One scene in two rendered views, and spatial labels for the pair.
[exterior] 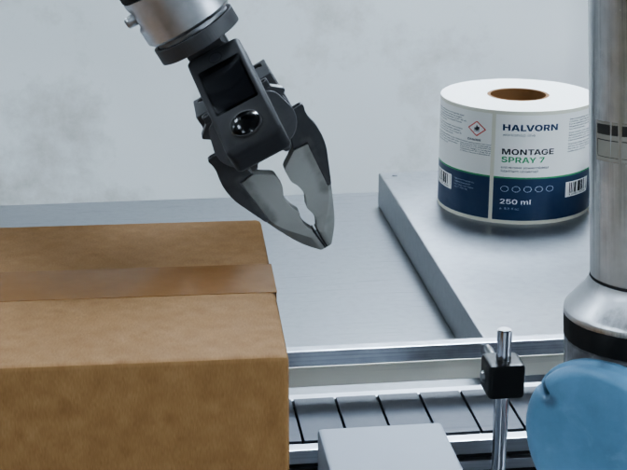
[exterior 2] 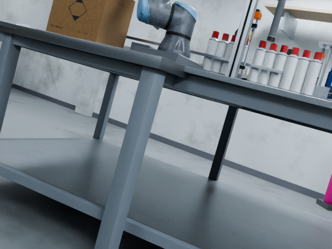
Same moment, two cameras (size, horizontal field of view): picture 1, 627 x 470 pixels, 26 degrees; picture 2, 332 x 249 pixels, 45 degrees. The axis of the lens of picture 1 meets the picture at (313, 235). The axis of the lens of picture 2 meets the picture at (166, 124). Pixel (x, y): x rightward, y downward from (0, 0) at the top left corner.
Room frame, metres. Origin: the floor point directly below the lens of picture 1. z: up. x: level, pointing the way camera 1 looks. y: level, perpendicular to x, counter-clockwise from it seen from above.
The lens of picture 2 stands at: (-0.74, -1.23, 0.73)
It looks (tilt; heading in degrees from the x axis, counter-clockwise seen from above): 5 degrees down; 29
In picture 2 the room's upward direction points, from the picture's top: 15 degrees clockwise
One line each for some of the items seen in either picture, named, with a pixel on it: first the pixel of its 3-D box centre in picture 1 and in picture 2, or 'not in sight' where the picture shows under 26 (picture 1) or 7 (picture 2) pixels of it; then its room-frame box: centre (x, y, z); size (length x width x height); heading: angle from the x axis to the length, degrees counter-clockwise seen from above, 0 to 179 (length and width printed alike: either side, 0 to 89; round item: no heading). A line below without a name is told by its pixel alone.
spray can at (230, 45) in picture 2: not in sight; (229, 55); (1.13, -0.44, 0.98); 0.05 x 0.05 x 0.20
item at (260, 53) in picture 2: not in sight; (257, 62); (1.14, -0.58, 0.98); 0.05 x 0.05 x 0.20
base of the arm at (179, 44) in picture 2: not in sight; (175, 46); (0.81, -0.31, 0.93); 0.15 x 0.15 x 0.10
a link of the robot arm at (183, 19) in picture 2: not in sight; (181, 20); (0.81, -0.30, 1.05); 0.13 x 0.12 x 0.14; 135
